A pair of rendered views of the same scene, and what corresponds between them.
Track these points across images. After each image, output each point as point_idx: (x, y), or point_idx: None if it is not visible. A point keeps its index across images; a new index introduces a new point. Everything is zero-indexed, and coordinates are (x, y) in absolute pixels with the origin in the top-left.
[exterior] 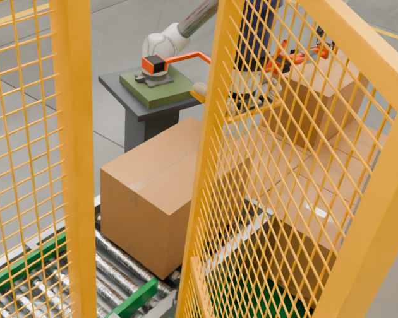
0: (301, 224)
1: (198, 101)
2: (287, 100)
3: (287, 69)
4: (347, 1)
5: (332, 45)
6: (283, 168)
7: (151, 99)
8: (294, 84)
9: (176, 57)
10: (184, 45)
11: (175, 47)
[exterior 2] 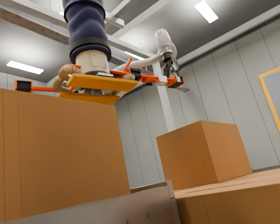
0: (217, 190)
1: None
2: (175, 150)
3: (138, 74)
4: (170, 44)
5: (175, 71)
6: (190, 190)
7: None
8: (174, 134)
9: (46, 87)
10: None
11: None
